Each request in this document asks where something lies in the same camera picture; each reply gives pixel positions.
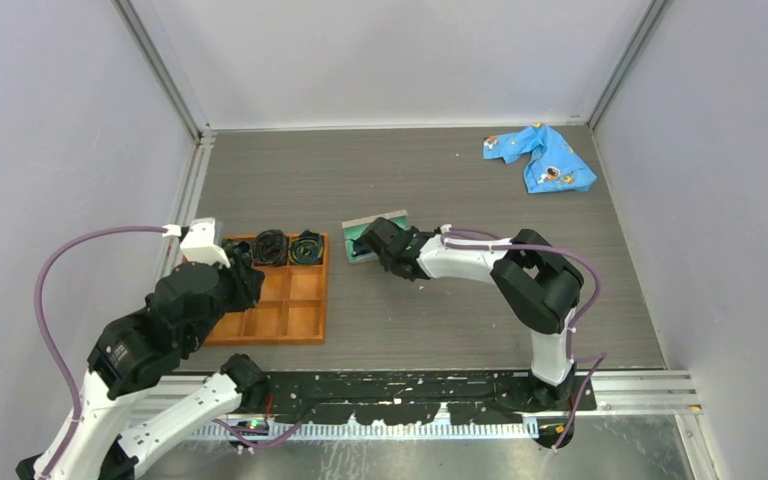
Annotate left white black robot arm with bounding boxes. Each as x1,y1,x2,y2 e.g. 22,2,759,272
16,240,269,479

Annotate black sunglasses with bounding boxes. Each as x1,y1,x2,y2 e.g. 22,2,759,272
351,238,374,259

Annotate green yellow patterned rolled item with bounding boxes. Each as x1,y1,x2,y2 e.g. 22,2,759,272
288,230,324,266

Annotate orange compartment tray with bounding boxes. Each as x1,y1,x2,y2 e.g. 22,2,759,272
205,233,330,347

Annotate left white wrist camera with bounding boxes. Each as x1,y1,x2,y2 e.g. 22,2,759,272
162,217,231,267

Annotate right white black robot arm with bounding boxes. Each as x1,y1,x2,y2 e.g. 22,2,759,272
358,217,584,411

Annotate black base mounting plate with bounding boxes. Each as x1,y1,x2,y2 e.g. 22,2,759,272
234,370,597,426

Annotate perforated metal cable rail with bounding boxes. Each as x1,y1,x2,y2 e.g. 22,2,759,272
186,417,539,441

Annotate black patterned rolled item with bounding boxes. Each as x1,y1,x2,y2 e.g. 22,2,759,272
252,229,289,266

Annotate beige glasses case green lining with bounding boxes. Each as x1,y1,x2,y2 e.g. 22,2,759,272
341,209,409,265

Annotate dark camouflage rolled item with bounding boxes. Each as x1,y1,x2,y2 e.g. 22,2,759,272
222,238,252,262

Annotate blue patterned cloth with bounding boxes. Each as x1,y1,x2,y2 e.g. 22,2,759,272
482,123,598,194

